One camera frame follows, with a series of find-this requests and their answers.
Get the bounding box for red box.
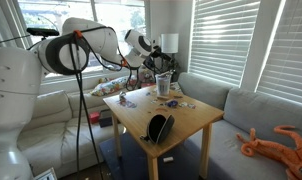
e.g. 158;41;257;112
89;112;100;124

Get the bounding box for open black round case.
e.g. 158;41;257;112
140;114;175;144

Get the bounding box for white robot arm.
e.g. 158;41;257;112
0;17;153;180

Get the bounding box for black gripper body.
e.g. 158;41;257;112
144;46;172;74

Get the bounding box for clear plastic cup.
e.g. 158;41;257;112
156;75;171;96

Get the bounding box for orange plush octopus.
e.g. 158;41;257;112
236;125;302;180

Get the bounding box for black cable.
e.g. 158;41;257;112
68;29;105;180

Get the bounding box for white table lamp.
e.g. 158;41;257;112
161;33;179;71

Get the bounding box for blue small object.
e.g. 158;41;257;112
165;100;178;108

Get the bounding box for small white object on rug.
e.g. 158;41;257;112
163;157;174;163

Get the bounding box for grey sofa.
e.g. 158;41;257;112
176;71;302;180

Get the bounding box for light wooden table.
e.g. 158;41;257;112
103;86;224;180

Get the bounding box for wooden chip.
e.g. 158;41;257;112
157;96;170;100

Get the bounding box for floral patterned pillow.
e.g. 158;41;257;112
90;76;137;96

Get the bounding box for dark blue box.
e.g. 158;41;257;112
99;109;113;128

